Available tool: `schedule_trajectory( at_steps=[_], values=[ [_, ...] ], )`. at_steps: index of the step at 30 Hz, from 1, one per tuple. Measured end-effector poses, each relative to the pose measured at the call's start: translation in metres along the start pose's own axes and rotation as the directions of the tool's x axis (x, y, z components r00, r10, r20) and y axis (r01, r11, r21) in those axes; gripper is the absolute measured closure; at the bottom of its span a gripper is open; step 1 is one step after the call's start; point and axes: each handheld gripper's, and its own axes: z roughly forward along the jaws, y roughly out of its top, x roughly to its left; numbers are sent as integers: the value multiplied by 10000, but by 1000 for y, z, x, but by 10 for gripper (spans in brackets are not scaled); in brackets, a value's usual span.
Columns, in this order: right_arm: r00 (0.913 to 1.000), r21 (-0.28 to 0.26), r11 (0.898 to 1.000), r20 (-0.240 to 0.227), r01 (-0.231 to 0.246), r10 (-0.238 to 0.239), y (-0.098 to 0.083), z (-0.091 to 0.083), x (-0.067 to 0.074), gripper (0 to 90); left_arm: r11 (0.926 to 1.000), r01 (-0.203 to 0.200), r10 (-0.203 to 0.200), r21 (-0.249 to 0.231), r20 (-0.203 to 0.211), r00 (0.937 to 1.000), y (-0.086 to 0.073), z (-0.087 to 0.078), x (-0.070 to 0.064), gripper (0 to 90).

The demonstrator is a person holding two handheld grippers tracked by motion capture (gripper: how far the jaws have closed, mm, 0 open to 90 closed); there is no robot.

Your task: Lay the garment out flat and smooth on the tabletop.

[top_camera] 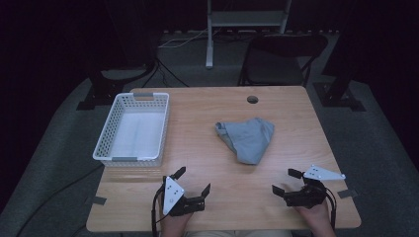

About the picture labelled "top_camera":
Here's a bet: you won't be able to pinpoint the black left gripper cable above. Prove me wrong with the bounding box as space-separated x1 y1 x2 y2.
150 185 166 237

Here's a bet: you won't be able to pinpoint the black stand base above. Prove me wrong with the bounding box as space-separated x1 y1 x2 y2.
76 62 156 112
312 33 367 113

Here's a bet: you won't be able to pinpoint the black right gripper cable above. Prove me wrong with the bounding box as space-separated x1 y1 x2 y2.
324 187 338 231

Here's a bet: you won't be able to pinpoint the black folding chair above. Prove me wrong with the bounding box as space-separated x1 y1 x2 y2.
237 34 329 88

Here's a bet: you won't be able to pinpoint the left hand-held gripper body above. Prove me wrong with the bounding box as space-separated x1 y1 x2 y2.
163 176 206 217

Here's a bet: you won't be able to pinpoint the white plastic basket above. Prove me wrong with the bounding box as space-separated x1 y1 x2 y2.
92 92 171 168

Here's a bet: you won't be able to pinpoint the light blue shirt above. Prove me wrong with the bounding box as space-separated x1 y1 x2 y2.
214 117 276 166

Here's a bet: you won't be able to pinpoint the black floor cables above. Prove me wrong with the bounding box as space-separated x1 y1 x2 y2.
141 57 191 88

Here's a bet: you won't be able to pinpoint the white metal stand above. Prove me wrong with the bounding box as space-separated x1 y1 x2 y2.
206 0 293 69

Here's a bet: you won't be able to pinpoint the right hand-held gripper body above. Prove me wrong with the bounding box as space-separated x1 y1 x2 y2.
283 164 347 209

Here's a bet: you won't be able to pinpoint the white floor cable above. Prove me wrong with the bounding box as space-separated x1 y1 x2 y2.
157 29 221 49

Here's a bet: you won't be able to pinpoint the person's left hand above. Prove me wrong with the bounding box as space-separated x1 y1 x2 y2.
159 212 194 237

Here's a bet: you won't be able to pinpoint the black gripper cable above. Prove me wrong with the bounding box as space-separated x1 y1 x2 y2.
324 187 338 231
150 185 166 237

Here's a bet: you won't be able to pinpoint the long black floor cable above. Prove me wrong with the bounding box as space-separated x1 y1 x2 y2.
14 162 105 237

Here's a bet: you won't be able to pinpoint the person's right hand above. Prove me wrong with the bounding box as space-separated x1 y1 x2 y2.
294 200 337 237

